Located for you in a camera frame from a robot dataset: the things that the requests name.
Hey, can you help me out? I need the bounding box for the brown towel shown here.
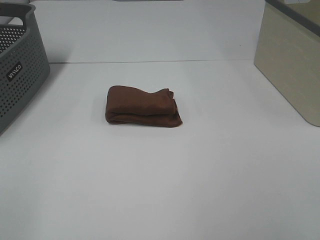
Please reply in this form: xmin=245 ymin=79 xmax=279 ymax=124
xmin=105 ymin=85 xmax=183 ymax=128

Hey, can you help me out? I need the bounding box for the beige plastic bin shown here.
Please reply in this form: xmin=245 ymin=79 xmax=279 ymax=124
xmin=253 ymin=0 xmax=320 ymax=127

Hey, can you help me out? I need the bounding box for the grey perforated basket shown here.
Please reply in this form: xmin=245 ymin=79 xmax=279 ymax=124
xmin=0 ymin=2 xmax=50 ymax=132

